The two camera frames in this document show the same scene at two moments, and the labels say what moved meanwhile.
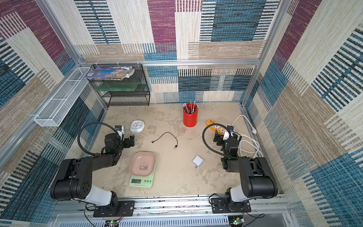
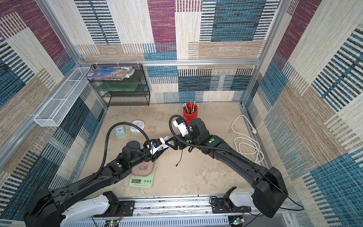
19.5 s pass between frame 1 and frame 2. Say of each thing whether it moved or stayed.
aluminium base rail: stayed
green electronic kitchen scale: stayed
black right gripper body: moved
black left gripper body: moved
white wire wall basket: stayed
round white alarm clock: stayed
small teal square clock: stayed
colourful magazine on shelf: stayed
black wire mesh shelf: stayed
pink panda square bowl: stayed
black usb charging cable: moved
